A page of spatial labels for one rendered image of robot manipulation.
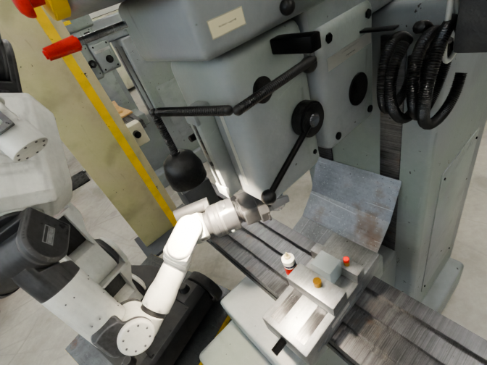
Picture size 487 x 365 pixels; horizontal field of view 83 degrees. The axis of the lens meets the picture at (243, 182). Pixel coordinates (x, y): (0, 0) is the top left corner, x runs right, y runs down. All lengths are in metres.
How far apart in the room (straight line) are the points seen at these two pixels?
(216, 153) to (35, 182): 0.37
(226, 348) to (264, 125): 0.85
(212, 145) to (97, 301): 0.41
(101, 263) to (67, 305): 0.51
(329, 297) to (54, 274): 0.62
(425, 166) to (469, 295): 1.24
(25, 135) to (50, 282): 0.28
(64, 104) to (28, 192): 1.55
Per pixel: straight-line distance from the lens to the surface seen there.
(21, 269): 0.68
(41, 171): 0.70
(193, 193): 1.14
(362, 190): 1.04
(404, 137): 0.89
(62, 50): 0.55
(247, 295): 1.05
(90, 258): 1.17
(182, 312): 1.43
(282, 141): 0.54
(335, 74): 0.61
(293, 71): 0.42
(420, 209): 1.04
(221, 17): 0.41
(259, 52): 0.48
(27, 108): 0.76
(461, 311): 1.99
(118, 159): 2.34
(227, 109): 0.36
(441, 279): 1.82
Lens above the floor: 1.71
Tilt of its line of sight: 36 degrees down
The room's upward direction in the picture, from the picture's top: 21 degrees counter-clockwise
